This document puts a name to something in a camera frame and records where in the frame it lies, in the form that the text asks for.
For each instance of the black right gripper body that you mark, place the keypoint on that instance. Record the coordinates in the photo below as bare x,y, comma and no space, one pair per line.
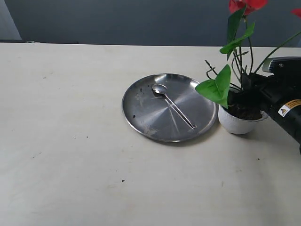
278,95

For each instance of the small steel spoon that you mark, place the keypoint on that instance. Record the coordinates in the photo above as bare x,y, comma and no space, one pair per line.
162,90

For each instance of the white scalloped plastic pot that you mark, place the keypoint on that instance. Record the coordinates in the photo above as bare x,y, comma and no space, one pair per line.
235,125

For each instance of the dark potting soil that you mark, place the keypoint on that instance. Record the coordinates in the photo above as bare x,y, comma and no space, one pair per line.
244,112

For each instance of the round steel plate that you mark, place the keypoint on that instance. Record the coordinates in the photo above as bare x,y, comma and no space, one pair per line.
152,115

